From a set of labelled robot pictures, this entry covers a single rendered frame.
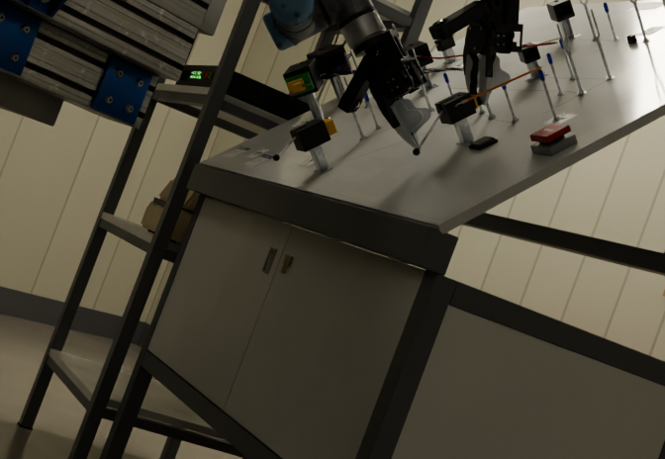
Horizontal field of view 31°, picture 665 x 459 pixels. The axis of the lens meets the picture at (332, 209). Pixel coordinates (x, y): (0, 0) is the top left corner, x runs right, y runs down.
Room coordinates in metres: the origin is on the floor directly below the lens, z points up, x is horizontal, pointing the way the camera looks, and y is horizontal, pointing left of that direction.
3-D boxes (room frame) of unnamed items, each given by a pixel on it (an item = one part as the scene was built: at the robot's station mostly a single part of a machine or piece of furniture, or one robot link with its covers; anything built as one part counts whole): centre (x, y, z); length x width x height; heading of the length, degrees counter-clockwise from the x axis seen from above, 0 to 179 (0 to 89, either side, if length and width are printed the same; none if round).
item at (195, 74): (3.24, 0.32, 1.09); 0.35 x 0.33 x 0.07; 26
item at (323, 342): (2.16, -0.06, 0.60); 0.55 x 0.03 x 0.39; 26
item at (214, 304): (2.65, 0.18, 0.60); 0.55 x 0.02 x 0.39; 26
